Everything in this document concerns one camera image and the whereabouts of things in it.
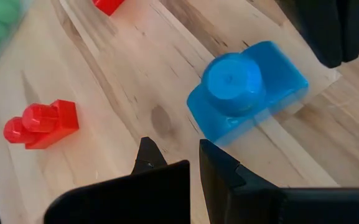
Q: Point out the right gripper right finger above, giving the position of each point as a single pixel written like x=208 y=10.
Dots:
x=275 y=205

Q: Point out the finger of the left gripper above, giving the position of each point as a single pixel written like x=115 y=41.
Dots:
x=322 y=31
x=356 y=25

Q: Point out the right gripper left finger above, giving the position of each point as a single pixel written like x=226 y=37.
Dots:
x=129 y=199

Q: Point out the blue toy building block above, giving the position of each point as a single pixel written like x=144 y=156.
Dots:
x=235 y=87

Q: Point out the red toy building block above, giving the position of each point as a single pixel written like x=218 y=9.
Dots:
x=51 y=124
x=107 y=4

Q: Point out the clear plastic bin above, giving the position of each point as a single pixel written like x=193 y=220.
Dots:
x=19 y=21

